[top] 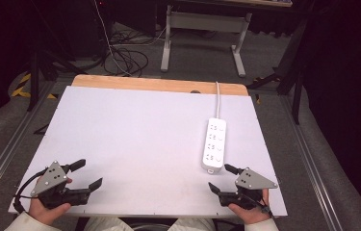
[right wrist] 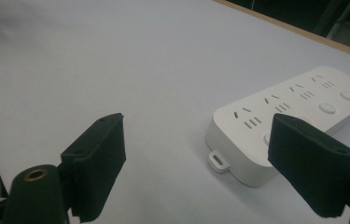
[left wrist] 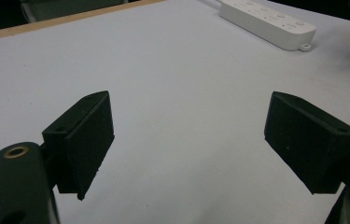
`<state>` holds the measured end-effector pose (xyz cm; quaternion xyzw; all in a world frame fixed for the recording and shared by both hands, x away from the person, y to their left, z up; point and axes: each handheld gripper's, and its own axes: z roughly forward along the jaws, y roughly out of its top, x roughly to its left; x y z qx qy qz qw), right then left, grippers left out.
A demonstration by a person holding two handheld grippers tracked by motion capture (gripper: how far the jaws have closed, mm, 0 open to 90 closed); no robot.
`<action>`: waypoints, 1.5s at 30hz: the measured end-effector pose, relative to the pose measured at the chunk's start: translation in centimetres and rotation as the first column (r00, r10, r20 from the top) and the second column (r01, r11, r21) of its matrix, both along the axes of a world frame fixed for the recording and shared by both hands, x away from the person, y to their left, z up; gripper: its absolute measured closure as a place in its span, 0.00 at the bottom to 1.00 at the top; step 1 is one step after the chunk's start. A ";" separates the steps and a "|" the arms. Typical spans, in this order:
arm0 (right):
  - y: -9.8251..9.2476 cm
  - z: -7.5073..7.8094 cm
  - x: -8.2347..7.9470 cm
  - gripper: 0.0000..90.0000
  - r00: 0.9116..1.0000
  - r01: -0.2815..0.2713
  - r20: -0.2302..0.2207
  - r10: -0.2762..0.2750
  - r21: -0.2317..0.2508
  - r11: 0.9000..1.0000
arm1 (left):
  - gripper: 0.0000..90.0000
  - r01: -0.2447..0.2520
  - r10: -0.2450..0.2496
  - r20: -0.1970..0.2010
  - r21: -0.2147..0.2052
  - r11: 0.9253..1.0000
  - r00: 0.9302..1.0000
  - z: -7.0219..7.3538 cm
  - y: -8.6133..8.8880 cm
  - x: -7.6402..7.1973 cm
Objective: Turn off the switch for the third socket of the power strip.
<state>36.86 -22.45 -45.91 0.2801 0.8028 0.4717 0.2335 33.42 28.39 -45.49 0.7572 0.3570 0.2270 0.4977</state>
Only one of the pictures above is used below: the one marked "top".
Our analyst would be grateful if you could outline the person's left hand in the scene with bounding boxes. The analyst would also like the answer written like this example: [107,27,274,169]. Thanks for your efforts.
[28,177,73,226]

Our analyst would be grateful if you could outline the person's legs white pants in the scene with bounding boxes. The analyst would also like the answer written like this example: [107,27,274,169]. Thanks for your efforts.
[82,216,217,231]

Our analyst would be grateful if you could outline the aluminium floor rail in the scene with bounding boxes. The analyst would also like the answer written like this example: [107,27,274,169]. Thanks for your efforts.
[279,95,341,231]
[0,82,59,208]

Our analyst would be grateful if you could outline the person's right hand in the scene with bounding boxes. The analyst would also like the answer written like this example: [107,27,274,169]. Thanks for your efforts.
[227,188,272,226]

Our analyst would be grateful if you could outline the black metal stand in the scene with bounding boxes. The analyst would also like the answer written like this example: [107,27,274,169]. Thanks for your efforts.
[26,47,88,113]
[246,17,309,125]

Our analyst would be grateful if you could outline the thin white floor cable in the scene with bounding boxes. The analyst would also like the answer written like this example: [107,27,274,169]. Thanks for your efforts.
[92,0,133,77]

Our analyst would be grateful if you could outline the yellow black floor tape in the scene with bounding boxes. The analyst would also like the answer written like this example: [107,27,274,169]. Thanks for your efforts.
[11,72,59,100]

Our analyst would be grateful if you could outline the white metal desk frame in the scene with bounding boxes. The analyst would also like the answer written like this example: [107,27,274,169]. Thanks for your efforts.
[160,4,253,79]

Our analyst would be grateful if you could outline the black floor cables bundle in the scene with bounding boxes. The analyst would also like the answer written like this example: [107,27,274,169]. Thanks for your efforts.
[103,30,150,78]

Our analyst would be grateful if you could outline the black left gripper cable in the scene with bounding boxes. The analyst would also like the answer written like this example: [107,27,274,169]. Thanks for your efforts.
[13,167,49,215]

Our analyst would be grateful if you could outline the white board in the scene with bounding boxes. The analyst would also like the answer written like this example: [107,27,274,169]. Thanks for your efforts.
[8,85,289,219]

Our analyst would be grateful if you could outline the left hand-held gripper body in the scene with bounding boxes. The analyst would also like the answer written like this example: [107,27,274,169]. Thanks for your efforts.
[30,160,90,210]

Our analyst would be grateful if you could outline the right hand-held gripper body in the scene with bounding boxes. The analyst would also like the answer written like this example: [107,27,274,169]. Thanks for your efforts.
[218,167,279,211]

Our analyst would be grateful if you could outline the white power strip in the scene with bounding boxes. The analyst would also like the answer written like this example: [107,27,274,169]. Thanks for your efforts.
[200,116,227,176]

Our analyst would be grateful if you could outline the white power strip cable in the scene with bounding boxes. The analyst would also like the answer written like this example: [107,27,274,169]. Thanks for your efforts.
[215,81,221,119]

